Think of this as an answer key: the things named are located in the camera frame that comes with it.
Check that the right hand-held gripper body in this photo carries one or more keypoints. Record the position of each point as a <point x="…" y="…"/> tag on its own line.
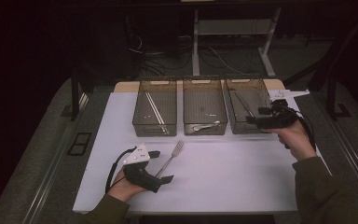
<point x="281" y="119"/>

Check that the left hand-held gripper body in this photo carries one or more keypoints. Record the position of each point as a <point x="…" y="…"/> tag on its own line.
<point x="138" y="157"/>

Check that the metal table knife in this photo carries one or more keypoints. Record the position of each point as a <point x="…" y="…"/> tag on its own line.
<point x="244" y="104"/>

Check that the smoky transparent plastic bin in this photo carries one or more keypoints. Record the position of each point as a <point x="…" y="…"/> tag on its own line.
<point x="203" y="102"/>
<point x="164" y="102"/>
<point x="254" y="93"/>

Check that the metal fork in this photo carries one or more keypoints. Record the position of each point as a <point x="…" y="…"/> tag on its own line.
<point x="177" y="148"/>

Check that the white ceramic spoon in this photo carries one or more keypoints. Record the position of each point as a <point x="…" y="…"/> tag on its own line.
<point x="203" y="126"/>

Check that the person's right hand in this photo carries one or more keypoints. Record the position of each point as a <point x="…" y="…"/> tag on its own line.
<point x="296" y="141"/>

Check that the person's left hand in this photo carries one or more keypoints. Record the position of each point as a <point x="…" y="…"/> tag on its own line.
<point x="122" y="189"/>

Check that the black metal stand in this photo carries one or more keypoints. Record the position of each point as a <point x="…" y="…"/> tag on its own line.
<point x="331" y="99"/>

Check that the metal floor rail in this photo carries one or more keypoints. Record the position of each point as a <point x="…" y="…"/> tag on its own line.
<point x="354" y="161"/>
<point x="48" y="183"/>

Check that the white metal desk frame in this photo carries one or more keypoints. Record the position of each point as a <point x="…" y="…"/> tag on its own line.
<point x="230" y="27"/>

